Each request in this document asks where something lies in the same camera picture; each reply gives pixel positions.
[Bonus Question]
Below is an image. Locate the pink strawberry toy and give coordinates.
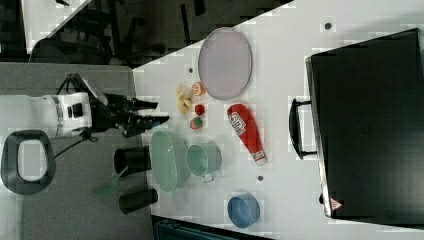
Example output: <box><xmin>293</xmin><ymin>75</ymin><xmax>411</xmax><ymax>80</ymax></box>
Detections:
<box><xmin>190</xmin><ymin>117</ymin><xmax>203</xmax><ymax>130</ymax></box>

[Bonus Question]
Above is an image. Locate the green plastic strainer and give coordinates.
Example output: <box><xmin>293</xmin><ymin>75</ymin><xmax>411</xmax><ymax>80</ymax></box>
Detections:
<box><xmin>149</xmin><ymin>130</ymin><xmax>190</xmax><ymax>193</ymax></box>

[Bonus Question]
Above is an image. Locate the green spatula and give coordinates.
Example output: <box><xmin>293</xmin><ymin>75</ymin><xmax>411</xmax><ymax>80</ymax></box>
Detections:
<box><xmin>92</xmin><ymin>167</ymin><xmax>128</xmax><ymax>196</ymax></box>

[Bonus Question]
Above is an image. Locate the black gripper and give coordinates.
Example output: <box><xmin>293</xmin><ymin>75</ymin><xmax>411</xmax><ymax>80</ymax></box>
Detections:
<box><xmin>88</xmin><ymin>94</ymin><xmax>169</xmax><ymax>138</ymax></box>

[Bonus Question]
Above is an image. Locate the orange slice toy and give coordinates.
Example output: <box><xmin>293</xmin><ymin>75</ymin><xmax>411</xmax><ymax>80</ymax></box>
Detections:
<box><xmin>192</xmin><ymin>82</ymin><xmax>205</xmax><ymax>96</ymax></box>

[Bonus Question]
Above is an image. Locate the grey round plate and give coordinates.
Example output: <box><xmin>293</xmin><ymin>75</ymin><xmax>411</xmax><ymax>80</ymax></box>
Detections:
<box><xmin>198</xmin><ymin>27</ymin><xmax>252</xmax><ymax>100</ymax></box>

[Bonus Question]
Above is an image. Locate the yellow peeled banana toy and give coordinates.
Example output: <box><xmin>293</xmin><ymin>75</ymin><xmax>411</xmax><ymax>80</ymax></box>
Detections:
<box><xmin>176</xmin><ymin>84</ymin><xmax>193</xmax><ymax>115</ymax></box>

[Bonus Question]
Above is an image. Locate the black utensil holder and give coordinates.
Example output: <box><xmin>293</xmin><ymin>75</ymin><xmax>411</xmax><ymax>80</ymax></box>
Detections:
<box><xmin>114</xmin><ymin>146</ymin><xmax>151</xmax><ymax>176</ymax></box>

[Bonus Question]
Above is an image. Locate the blue cup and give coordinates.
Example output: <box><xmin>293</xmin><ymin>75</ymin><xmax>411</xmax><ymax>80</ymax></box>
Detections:
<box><xmin>227</xmin><ymin>193</ymin><xmax>260</xmax><ymax>228</ymax></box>

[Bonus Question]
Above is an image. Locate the black cylinder container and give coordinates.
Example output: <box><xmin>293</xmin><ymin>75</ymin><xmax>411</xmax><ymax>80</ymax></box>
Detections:
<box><xmin>119</xmin><ymin>189</ymin><xmax>158</xmax><ymax>214</ymax></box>

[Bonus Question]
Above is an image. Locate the red ketchup bottle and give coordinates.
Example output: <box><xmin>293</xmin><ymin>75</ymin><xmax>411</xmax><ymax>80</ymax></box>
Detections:
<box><xmin>227</xmin><ymin>104</ymin><xmax>266</xmax><ymax>166</ymax></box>

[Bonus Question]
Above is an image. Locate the green mug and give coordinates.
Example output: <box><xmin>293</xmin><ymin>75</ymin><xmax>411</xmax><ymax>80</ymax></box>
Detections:
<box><xmin>185</xmin><ymin>142</ymin><xmax>222</xmax><ymax>183</ymax></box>

